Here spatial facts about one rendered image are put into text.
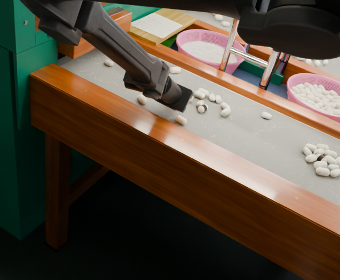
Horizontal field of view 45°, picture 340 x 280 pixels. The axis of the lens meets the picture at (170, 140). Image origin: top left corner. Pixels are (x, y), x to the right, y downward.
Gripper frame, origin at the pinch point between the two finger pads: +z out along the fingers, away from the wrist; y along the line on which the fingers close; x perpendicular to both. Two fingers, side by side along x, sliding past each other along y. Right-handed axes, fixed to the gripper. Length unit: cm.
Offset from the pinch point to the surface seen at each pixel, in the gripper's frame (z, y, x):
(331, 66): 56, -32, -45
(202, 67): 17.2, 4.3, -15.6
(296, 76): 35, -23, -30
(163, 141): -15.4, -6.1, 12.5
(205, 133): -2.8, -11.8, 5.1
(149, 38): 17.2, 27.0, -17.6
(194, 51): 29.7, 14.2, -22.5
